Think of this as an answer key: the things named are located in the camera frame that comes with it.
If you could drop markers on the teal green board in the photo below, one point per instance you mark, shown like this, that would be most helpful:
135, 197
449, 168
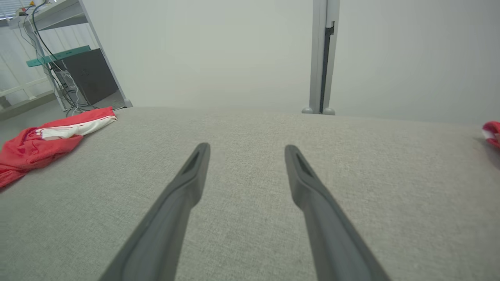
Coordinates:
54, 57

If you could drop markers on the black computer case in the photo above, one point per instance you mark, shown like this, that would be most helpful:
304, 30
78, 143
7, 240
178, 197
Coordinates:
90, 76

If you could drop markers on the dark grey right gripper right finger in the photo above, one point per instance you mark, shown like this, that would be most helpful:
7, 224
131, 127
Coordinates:
332, 234

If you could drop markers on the grey metal desk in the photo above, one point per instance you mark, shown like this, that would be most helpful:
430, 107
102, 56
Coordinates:
58, 15

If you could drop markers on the red shorts with white band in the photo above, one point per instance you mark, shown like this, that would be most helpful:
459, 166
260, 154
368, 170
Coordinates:
493, 132

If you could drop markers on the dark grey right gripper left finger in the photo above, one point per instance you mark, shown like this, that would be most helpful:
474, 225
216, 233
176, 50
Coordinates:
164, 226

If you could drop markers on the grey metal frame leg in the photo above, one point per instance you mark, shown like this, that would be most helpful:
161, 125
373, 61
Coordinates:
105, 58

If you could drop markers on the red basketball jersey number 23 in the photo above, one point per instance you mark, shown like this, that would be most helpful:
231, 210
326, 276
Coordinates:
35, 150

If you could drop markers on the grey metal partition post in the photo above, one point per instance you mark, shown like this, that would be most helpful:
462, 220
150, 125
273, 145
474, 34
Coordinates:
318, 58

